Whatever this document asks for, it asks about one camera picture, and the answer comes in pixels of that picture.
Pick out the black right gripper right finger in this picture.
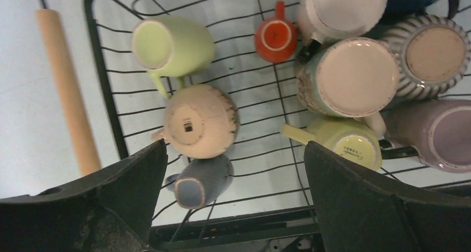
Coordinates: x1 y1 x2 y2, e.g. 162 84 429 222
304 141 470 251

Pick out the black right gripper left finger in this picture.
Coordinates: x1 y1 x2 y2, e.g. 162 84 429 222
1 140 168 251

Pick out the floral patterned cream mug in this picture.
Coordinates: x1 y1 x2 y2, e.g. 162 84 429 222
296 37 400 138

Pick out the small red orange cup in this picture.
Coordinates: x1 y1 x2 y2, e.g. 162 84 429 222
254 1 298 64

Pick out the white mug black handle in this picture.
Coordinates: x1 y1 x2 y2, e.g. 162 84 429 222
296 0 388 64

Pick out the yellow green faceted mug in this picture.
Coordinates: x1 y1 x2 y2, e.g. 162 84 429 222
280 116 383 171

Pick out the small grey blue cup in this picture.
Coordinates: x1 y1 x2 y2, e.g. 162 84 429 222
165 154 234 209

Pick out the lilac purple mug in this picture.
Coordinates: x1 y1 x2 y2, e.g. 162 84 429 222
382 99 470 173

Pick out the beige round speckled mug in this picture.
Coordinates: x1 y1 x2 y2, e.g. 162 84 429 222
151 84 240 159

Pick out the light green mug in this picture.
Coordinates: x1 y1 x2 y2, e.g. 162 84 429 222
131 15 216 99

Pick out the striped grey white mug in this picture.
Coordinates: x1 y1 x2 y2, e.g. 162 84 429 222
380 15 470 100

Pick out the black wire dish rack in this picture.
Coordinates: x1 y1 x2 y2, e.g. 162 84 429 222
83 0 471 250

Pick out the left wooden rack handle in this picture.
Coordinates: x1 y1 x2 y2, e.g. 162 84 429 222
36 8 101 176

